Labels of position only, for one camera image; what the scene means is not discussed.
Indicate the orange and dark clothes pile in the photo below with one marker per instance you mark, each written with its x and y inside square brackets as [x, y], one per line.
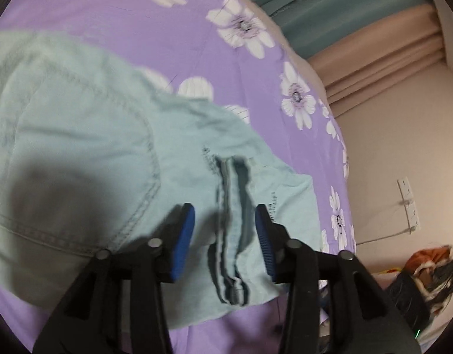
[423, 287]

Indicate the pink beige curtain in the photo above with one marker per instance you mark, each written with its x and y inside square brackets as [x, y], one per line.
[372, 59]

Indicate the light blue denim pants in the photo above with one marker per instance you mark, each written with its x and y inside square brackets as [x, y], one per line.
[94, 156]

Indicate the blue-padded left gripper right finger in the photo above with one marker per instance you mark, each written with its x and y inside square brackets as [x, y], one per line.
[289, 261]

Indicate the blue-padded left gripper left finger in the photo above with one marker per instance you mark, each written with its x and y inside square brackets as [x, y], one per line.
[159, 260]

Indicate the purple floral bed sheet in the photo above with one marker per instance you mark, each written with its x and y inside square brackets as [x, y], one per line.
[221, 51]

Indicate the white wall power strip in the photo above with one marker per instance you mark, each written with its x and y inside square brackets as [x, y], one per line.
[409, 204]

